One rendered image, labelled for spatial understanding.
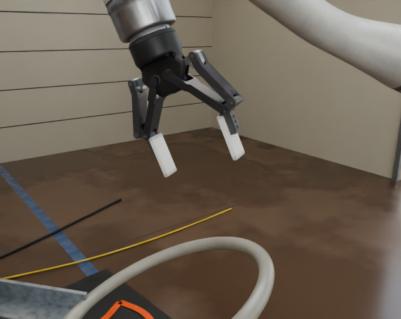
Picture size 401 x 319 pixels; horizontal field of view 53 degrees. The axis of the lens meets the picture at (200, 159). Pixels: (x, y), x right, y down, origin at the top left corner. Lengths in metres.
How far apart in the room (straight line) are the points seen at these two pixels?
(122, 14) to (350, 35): 0.33
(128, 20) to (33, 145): 5.76
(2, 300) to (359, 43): 0.97
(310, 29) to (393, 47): 0.14
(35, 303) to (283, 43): 5.68
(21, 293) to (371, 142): 4.95
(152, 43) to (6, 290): 0.77
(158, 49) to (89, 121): 5.94
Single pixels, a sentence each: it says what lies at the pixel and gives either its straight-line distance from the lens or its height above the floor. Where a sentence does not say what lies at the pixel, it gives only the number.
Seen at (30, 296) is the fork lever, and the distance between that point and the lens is 1.12.
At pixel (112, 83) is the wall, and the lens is 6.60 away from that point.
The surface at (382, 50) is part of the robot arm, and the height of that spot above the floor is 1.70.
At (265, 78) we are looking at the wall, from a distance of 6.62.
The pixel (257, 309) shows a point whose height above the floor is 1.30.
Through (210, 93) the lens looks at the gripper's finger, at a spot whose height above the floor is 1.65.
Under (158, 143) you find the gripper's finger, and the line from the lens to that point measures 0.67.
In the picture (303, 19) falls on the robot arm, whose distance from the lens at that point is 0.59.
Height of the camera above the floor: 1.73
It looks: 17 degrees down
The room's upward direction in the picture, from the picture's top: straight up
